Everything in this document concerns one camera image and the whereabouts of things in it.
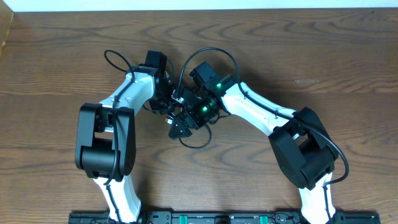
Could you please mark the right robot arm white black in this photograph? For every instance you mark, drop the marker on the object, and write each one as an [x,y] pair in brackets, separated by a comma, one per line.
[298,139]

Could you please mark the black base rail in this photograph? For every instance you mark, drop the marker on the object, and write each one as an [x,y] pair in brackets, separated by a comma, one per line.
[164,217]

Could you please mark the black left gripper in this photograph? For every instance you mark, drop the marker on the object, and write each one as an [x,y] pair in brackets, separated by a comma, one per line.
[159,107]

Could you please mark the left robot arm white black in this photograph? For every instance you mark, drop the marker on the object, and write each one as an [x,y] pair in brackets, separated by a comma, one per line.
[106,137]

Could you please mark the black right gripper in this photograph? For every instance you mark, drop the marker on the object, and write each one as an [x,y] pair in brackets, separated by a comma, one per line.
[186,131]

